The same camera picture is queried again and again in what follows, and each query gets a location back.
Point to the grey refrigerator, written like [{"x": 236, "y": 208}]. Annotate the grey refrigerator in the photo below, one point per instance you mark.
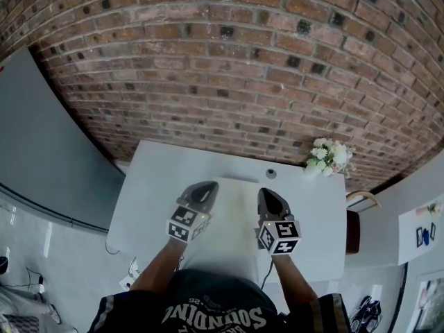
[{"x": 41, "y": 144}]

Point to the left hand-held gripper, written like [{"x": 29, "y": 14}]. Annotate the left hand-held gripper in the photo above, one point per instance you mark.
[{"x": 185, "y": 225}]

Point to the checkered cloth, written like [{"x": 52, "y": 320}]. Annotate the checkered cloth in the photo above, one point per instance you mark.
[{"x": 17, "y": 324}]

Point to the white cabinet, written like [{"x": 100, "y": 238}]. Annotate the white cabinet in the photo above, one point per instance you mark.
[{"x": 416, "y": 248}]

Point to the pale green rectangular board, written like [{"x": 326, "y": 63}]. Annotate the pale green rectangular board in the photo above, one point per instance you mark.
[{"x": 236, "y": 220}]

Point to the white flower bouquet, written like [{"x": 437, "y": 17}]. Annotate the white flower bouquet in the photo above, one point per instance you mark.
[{"x": 329, "y": 154}]

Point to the person's black printed shirt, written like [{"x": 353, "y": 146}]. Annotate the person's black printed shirt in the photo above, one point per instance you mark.
[{"x": 215, "y": 307}]

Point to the black bag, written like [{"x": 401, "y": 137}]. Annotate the black bag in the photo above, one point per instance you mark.
[{"x": 366, "y": 314}]

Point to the person's right forearm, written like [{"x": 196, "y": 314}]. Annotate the person's right forearm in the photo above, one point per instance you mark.
[{"x": 295, "y": 283}]

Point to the black picture frame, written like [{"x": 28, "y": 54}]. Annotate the black picture frame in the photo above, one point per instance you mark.
[
  {"x": 433, "y": 231},
  {"x": 419, "y": 237}
]

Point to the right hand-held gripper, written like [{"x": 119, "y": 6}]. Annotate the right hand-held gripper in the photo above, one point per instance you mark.
[{"x": 279, "y": 238}]

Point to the large framed picture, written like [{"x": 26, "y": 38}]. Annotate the large framed picture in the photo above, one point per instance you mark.
[{"x": 430, "y": 304}]

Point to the person's left forearm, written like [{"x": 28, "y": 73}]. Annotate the person's left forearm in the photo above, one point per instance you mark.
[{"x": 156, "y": 269}]

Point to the wooden chair with dark seat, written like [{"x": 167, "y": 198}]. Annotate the wooden chair with dark seat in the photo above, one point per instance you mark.
[{"x": 353, "y": 231}]

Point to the blue figurine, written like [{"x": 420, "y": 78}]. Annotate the blue figurine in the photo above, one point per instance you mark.
[{"x": 426, "y": 236}]

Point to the small pink flower decoration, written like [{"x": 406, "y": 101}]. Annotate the small pink flower decoration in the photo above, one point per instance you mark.
[{"x": 431, "y": 208}]

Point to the black chair seat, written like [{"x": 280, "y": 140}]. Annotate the black chair seat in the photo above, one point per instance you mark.
[{"x": 3, "y": 265}]

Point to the white table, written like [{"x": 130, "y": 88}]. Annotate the white table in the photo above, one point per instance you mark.
[{"x": 149, "y": 193}]

